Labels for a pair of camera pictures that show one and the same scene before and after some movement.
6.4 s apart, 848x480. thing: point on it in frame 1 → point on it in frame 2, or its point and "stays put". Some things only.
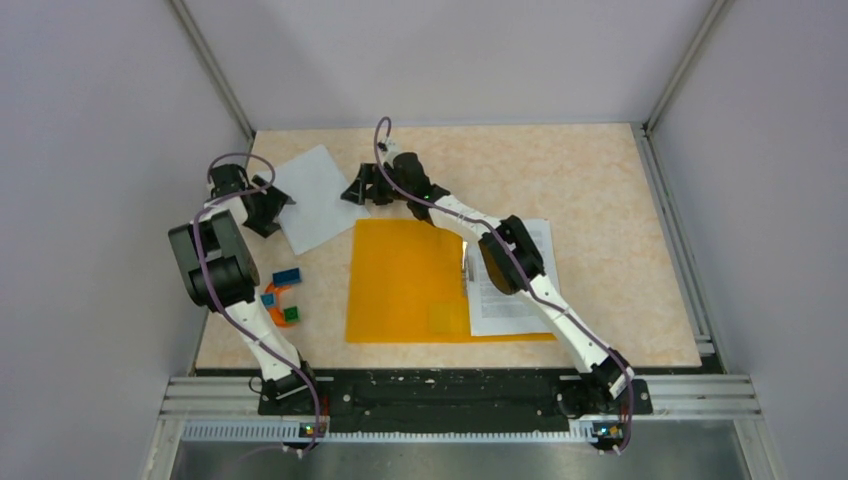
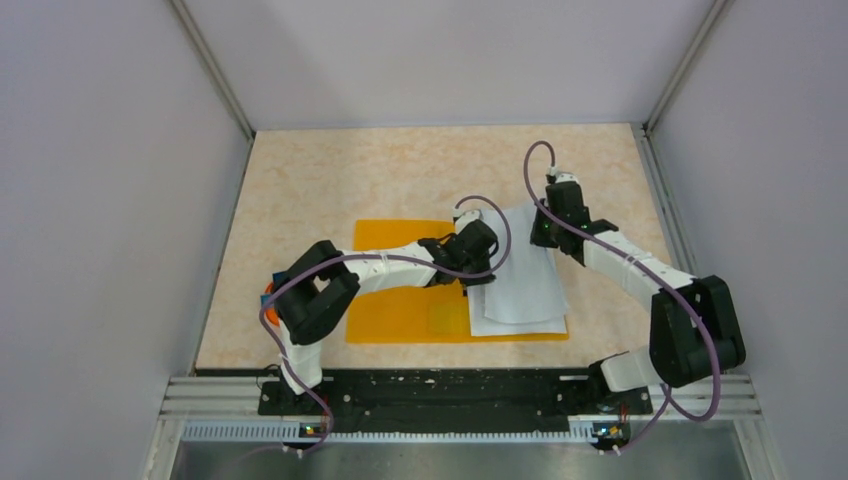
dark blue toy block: (285, 277) stays put
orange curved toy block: (276, 314) stays put
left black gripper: (274, 200) → (469, 281)
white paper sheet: (324, 203) → (529, 287)
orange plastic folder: (406, 285) stays put
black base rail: (431, 400) stays put
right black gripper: (358, 193) → (536, 236)
